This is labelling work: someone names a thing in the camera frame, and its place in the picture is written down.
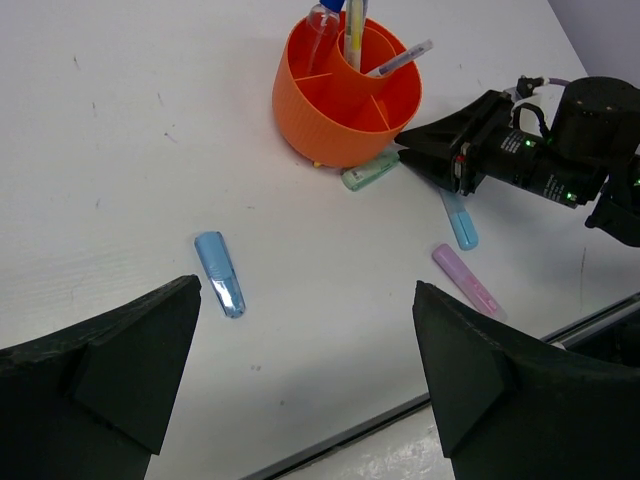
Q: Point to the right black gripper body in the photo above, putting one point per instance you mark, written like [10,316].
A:
[591,152]

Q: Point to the blue translucent correction tape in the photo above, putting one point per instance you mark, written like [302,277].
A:
[216,262]

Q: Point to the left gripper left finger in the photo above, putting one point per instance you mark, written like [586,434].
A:
[94,400]

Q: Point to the green translucent correction tape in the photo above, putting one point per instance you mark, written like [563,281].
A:
[356,178]

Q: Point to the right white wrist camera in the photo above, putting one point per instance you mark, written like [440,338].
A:
[520,95]

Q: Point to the yellow thin highlighter pen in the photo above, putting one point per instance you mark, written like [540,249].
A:
[355,19]

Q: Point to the orange round desk organizer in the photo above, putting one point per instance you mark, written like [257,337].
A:
[336,116]

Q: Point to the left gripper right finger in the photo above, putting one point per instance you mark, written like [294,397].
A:
[511,406]

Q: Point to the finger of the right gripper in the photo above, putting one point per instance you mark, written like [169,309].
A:
[450,132]
[433,169]

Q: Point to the grey purple pen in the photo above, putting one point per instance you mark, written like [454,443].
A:
[401,59]

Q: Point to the blue highlighter with clear cap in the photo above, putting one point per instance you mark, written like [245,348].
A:
[460,220]

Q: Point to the pink purple highlighter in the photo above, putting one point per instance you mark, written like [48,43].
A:
[468,283]

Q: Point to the grey thin pen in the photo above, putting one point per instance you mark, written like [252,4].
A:
[322,24]

